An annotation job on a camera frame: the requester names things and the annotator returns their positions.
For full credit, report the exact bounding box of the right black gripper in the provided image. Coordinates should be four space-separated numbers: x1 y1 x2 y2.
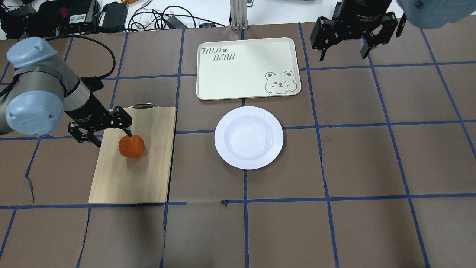
311 0 398 62

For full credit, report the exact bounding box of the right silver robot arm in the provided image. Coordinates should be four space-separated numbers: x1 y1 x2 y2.
310 0 476 61

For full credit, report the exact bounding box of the cream bear tray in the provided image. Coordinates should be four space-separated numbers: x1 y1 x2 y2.
196 37 302 101

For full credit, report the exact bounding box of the black computer box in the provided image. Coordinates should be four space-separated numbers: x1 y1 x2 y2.
26 0 100 37

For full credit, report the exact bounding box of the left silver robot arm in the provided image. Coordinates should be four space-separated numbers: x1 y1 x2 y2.
0 37 132 147

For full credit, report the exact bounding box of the white round plate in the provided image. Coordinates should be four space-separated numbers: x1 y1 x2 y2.
214 106 284 170

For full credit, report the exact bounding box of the flat black power brick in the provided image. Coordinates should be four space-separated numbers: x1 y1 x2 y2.
101 2 128 33

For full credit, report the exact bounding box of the orange fruit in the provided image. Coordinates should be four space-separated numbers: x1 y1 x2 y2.
118 135 145 158

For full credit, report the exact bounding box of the wooden cutting board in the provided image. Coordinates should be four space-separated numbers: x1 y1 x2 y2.
89 107 177 204

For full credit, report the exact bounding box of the aluminium frame post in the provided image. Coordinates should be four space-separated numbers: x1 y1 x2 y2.
230 0 249 30

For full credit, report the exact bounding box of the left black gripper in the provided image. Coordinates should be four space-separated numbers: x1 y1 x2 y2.
64 77 132 148

